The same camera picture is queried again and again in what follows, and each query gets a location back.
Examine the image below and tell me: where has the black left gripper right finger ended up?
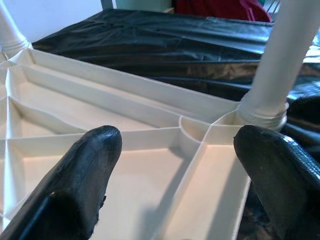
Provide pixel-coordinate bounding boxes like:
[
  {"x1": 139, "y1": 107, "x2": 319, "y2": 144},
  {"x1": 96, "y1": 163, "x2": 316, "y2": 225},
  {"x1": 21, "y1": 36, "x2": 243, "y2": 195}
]
[{"x1": 232, "y1": 124, "x2": 320, "y2": 240}]

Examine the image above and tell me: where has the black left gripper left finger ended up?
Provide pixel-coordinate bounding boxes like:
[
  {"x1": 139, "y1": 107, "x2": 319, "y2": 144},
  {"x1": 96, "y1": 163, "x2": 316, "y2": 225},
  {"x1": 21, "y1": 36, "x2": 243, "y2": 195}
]
[{"x1": 0, "y1": 124, "x2": 123, "y2": 240}]

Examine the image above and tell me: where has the white plastic table top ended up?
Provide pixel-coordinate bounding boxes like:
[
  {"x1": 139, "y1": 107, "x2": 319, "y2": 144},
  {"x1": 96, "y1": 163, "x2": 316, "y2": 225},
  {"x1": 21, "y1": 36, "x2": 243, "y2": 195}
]
[{"x1": 0, "y1": 47, "x2": 288, "y2": 240}]

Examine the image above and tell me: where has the white plastic table leg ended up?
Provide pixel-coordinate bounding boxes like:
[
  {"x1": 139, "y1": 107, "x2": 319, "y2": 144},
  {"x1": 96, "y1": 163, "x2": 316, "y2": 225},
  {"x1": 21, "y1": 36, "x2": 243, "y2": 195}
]
[
  {"x1": 0, "y1": 0, "x2": 33, "y2": 55},
  {"x1": 236, "y1": 0, "x2": 320, "y2": 131}
]

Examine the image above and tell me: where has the black plastic cover sheet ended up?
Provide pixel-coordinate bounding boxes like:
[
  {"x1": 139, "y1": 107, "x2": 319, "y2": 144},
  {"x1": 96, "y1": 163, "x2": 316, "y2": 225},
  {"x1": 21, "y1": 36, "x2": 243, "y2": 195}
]
[{"x1": 32, "y1": 8, "x2": 320, "y2": 240}]

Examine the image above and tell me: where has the red hanging garment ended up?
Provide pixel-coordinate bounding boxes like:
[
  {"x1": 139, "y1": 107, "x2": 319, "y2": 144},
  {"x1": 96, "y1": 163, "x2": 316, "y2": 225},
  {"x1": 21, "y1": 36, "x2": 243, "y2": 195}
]
[{"x1": 174, "y1": 0, "x2": 272, "y2": 22}]

